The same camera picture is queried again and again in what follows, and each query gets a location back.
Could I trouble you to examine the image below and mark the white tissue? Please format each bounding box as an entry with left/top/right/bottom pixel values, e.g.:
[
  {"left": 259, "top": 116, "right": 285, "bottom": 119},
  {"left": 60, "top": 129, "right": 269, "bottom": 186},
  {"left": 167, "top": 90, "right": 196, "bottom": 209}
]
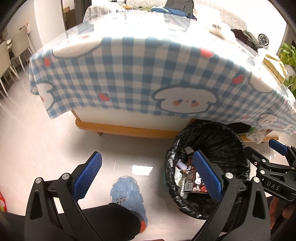
[{"left": 174, "top": 160, "right": 187, "bottom": 188}]

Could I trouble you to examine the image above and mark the black lined trash bin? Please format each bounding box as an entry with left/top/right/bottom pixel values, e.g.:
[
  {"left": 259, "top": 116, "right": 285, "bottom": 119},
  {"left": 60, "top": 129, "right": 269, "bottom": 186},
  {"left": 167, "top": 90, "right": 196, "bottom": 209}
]
[{"left": 164, "top": 120, "right": 250, "bottom": 220}]

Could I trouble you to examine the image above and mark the person's right hand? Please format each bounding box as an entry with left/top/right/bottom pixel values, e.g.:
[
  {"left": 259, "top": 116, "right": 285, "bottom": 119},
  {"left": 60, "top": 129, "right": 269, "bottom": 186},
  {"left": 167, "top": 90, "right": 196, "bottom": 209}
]
[{"left": 269, "top": 197, "right": 295, "bottom": 220}]

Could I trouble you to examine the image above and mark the clear plastic bag under table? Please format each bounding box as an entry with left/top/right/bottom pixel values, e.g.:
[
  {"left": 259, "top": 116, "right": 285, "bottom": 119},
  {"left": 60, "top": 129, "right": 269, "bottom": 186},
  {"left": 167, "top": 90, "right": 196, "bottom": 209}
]
[{"left": 245, "top": 127, "right": 267, "bottom": 144}]

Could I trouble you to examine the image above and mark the black trouser leg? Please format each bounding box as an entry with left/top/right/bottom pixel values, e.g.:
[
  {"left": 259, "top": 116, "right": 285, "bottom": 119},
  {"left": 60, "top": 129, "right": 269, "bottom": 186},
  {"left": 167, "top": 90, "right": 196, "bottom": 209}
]
[{"left": 0, "top": 202, "right": 143, "bottom": 241}]

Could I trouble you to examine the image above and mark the blue fuzzy slipper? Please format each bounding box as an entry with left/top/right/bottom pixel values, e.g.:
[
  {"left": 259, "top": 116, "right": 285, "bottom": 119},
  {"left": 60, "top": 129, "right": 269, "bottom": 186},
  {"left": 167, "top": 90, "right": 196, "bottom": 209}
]
[{"left": 110, "top": 176, "right": 148, "bottom": 233}]

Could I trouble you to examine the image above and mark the gold snack bag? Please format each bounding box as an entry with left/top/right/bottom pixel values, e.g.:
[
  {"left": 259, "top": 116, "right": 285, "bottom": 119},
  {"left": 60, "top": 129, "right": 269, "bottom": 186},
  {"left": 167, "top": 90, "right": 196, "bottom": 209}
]
[{"left": 262, "top": 54, "right": 287, "bottom": 84}]

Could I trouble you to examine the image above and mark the green potted plant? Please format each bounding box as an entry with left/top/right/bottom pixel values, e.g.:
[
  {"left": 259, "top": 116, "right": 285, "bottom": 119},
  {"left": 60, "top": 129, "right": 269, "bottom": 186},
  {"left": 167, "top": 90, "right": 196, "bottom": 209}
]
[{"left": 279, "top": 43, "right": 295, "bottom": 96}]

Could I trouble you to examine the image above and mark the small white fan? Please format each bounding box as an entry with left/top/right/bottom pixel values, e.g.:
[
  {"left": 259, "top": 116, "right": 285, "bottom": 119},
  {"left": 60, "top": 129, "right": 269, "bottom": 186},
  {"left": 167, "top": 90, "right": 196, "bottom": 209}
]
[{"left": 258, "top": 34, "right": 269, "bottom": 46}]

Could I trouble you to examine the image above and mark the dark clothes pile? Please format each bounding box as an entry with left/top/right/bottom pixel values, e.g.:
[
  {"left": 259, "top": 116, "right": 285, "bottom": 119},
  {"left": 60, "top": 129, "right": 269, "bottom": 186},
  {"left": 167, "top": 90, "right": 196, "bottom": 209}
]
[{"left": 231, "top": 29, "right": 263, "bottom": 52}]

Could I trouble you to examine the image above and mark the blue checkered cartoon tablecloth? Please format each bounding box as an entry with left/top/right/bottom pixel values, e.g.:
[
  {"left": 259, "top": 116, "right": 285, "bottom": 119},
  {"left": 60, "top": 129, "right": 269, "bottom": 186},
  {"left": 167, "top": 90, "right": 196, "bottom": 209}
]
[{"left": 29, "top": 11, "right": 295, "bottom": 135}]

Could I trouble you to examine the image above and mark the grey sofa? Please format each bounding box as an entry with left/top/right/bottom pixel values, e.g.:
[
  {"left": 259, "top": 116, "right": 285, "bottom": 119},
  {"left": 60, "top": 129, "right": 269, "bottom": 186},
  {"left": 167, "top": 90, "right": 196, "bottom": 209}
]
[{"left": 83, "top": 1, "right": 244, "bottom": 28}]

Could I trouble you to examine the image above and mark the black backpack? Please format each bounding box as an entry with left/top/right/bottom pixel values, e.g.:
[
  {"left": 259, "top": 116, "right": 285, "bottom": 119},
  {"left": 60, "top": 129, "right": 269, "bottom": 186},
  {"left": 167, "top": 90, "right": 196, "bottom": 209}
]
[{"left": 165, "top": 0, "right": 196, "bottom": 20}]

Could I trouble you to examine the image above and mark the blue clothing on sofa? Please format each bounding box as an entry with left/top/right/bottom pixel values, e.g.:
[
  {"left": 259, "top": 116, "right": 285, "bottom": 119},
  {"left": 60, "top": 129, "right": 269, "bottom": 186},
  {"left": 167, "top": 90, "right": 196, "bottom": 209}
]
[{"left": 151, "top": 6, "right": 189, "bottom": 18}]

